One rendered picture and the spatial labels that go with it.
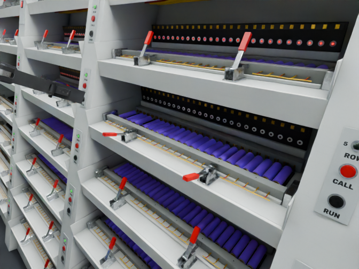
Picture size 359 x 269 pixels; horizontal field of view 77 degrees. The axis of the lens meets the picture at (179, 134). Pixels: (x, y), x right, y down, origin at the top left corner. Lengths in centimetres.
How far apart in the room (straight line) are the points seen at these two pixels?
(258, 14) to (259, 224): 49
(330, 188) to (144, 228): 44
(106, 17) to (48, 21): 71
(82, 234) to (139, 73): 61
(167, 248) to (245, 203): 25
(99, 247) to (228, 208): 55
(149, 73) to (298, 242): 44
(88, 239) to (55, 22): 108
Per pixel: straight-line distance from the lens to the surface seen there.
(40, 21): 143
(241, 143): 56
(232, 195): 44
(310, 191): 38
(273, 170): 49
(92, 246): 89
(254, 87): 39
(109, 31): 77
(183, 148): 52
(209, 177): 45
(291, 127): 53
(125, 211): 69
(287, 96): 38
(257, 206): 43
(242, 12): 69
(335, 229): 39
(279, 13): 64
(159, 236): 61
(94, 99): 76
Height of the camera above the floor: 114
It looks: 11 degrees down
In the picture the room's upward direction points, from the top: 12 degrees clockwise
